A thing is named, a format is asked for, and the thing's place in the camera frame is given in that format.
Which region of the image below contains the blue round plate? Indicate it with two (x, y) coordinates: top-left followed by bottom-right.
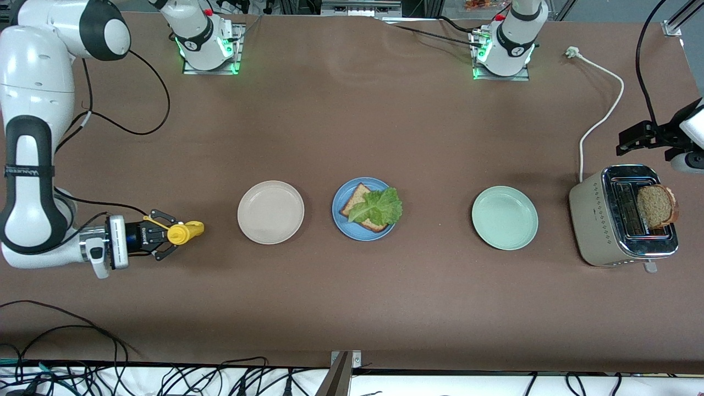
(332, 177), (398, 241)

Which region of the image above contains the white round plate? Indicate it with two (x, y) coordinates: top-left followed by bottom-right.
(237, 180), (305, 245)

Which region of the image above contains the black cable on table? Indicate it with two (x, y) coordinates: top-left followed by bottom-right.
(379, 15), (485, 50)

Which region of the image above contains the brown bread slice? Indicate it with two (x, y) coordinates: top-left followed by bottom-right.
(339, 183), (392, 233)
(637, 184), (680, 229)

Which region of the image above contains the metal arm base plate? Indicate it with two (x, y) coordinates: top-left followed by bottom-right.
(470, 30), (531, 82)
(181, 23), (243, 75)

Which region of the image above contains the yellow squeeze bottle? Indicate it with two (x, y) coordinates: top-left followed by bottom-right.
(144, 216), (205, 246)

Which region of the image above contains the aluminium frame post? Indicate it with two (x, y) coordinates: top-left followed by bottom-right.
(663, 0), (704, 37)

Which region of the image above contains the thin black looped cable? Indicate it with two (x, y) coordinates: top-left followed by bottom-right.
(0, 300), (138, 364)

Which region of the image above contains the silver metal frame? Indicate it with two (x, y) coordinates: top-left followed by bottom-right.
(321, 0), (403, 17)

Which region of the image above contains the light green round plate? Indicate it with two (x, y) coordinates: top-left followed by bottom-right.
(471, 186), (539, 251)

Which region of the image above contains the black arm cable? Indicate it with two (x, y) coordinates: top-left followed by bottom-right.
(636, 0), (669, 125)
(52, 49), (172, 218)

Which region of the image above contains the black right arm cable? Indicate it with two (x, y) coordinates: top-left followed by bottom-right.
(52, 49), (172, 218)

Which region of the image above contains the black cable bundle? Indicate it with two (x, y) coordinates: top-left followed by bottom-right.
(0, 355), (309, 396)

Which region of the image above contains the aluminium bracket profile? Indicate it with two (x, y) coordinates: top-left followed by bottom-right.
(316, 350), (362, 396)

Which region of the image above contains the beige chrome toaster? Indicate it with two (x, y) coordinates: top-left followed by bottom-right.
(569, 164), (679, 274)

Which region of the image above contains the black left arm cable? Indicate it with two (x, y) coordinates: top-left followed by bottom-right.
(636, 0), (669, 125)

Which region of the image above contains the green lettuce leaf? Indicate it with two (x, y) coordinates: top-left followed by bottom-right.
(348, 187), (403, 226)

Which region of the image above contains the white side table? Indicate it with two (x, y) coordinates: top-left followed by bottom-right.
(0, 364), (704, 396)

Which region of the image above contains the white toaster power cable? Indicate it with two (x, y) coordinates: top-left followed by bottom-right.
(565, 46), (625, 183)

